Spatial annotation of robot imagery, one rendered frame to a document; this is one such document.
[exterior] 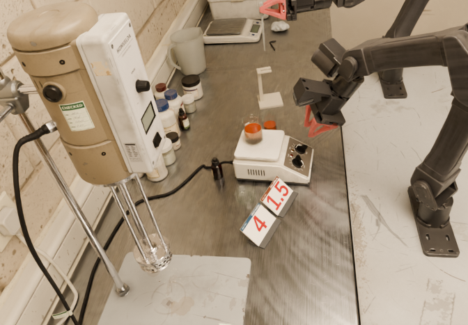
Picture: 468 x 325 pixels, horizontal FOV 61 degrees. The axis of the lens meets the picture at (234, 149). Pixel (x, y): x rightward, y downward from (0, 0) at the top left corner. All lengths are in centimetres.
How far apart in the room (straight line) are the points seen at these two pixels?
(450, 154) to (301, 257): 37
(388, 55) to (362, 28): 164
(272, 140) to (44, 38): 72
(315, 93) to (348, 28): 156
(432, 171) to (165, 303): 61
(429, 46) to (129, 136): 52
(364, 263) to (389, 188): 24
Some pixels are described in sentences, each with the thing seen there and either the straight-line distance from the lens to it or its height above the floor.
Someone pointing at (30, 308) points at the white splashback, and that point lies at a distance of 94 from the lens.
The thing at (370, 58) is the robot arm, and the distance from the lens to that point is 85.
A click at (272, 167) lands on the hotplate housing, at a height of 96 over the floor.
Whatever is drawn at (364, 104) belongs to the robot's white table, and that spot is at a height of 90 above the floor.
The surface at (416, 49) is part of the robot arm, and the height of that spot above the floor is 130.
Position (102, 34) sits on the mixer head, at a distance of 47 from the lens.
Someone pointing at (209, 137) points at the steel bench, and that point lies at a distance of 125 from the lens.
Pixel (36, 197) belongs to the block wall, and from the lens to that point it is 98.
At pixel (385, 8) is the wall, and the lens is 244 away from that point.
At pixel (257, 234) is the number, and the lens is 94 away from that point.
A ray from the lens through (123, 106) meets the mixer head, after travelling 49.
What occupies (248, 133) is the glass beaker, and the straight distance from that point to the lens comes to 103.
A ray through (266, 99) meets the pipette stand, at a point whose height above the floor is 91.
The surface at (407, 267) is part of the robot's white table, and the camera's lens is 93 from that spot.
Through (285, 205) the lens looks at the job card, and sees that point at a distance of 101.
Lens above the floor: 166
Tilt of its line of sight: 40 degrees down
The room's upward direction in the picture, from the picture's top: 10 degrees counter-clockwise
